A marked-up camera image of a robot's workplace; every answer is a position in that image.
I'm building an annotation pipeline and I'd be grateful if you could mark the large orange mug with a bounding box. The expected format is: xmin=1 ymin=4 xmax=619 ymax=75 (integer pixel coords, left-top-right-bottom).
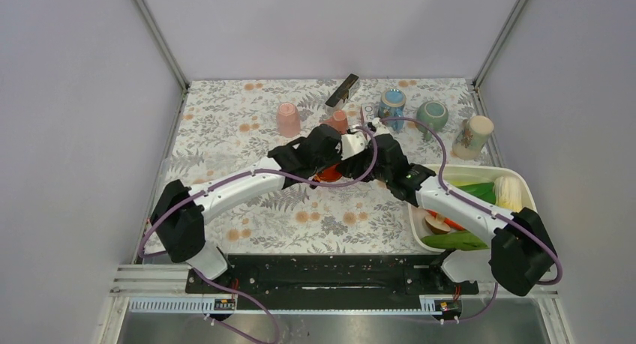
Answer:
xmin=313 ymin=165 xmax=342 ymax=183

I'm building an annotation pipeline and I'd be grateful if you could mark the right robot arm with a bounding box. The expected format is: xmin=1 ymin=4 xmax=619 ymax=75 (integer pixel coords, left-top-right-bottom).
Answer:
xmin=338 ymin=132 xmax=563 ymax=296

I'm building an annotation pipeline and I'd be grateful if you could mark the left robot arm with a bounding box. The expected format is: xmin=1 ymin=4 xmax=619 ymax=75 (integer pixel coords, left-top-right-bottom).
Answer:
xmin=150 ymin=124 xmax=365 ymax=292

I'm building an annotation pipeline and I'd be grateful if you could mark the pink dotted mug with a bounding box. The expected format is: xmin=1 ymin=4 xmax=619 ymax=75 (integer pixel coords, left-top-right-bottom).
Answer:
xmin=323 ymin=110 xmax=349 ymax=134

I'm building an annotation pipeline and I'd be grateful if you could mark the blue butterfly mug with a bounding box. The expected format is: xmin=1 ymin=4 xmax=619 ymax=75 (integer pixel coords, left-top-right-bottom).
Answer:
xmin=377 ymin=88 xmax=406 ymax=118

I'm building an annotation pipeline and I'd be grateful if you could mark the green glazed mug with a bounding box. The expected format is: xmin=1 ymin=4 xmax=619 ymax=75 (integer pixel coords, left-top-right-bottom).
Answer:
xmin=415 ymin=101 xmax=449 ymax=141

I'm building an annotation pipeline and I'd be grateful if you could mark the cream painted mug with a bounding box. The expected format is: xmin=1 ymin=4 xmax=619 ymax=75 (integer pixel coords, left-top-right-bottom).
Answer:
xmin=451 ymin=115 xmax=494 ymax=160

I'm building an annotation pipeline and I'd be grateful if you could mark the light pink cup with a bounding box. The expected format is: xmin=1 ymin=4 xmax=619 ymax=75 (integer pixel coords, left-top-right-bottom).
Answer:
xmin=276 ymin=103 xmax=301 ymax=138

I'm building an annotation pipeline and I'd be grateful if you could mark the white red toothpaste box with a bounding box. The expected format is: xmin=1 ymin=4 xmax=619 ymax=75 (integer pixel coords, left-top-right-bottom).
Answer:
xmin=359 ymin=104 xmax=377 ymax=125

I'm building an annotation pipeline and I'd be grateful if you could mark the brown mushroom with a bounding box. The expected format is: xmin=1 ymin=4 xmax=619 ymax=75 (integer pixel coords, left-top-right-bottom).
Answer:
xmin=424 ymin=214 xmax=452 ymax=235

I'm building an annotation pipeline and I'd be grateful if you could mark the orange carrot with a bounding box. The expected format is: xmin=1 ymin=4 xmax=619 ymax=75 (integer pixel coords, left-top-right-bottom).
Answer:
xmin=427 ymin=210 xmax=465 ymax=231

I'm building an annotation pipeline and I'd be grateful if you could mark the floral tablecloth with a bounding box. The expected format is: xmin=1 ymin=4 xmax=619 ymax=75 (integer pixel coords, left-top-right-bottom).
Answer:
xmin=162 ymin=78 xmax=476 ymax=254

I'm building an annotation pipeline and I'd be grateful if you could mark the green bok choy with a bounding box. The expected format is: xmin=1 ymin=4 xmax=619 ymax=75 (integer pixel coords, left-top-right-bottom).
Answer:
xmin=458 ymin=182 xmax=497 ymax=205

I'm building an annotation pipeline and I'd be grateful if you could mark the green cucumber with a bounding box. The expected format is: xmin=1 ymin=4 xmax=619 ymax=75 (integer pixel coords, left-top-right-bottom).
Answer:
xmin=421 ymin=231 xmax=488 ymax=251

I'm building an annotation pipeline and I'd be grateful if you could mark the white plastic basin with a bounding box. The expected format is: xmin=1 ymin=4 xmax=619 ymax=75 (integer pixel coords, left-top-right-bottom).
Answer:
xmin=408 ymin=164 xmax=536 ymax=254

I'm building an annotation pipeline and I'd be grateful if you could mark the yellow napa cabbage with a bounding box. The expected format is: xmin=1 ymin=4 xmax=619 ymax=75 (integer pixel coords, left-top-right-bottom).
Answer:
xmin=493 ymin=176 xmax=523 ymax=212

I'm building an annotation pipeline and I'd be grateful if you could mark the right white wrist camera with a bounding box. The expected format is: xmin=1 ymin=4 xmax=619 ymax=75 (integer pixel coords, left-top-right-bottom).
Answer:
xmin=370 ymin=118 xmax=390 ymax=136

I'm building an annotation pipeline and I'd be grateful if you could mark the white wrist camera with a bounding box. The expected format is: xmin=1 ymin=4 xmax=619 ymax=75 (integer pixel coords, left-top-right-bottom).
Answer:
xmin=370 ymin=118 xmax=390 ymax=136
xmin=340 ymin=131 xmax=368 ymax=160

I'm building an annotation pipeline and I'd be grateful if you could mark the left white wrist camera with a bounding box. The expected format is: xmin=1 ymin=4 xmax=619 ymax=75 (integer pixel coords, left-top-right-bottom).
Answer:
xmin=340 ymin=131 xmax=368 ymax=160

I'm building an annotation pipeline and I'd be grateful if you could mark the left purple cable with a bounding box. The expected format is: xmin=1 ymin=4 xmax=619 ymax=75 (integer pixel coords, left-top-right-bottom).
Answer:
xmin=137 ymin=125 xmax=380 ymax=344

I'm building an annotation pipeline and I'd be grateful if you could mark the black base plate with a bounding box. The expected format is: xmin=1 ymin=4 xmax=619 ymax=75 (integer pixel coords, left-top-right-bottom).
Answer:
xmin=215 ymin=254 xmax=479 ymax=305

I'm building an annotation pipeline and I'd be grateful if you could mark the white slotted cable duct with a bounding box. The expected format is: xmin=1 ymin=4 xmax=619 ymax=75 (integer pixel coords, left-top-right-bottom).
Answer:
xmin=129 ymin=295 xmax=452 ymax=316

